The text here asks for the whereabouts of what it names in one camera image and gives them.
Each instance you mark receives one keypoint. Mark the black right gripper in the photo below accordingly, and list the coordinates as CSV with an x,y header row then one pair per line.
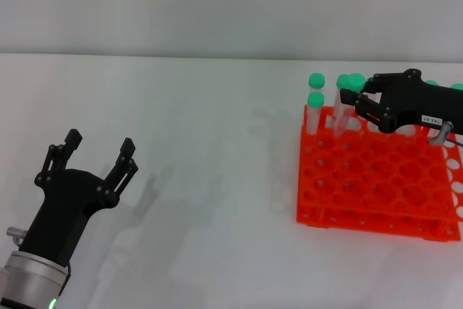
x,y
416,102

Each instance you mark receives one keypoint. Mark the orange test tube rack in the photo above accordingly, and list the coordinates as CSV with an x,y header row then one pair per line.
x,y
372,182

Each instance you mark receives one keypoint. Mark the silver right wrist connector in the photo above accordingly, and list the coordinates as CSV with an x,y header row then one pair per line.
x,y
442,132

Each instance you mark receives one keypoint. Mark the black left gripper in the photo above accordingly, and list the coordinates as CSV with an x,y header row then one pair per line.
x,y
61,211

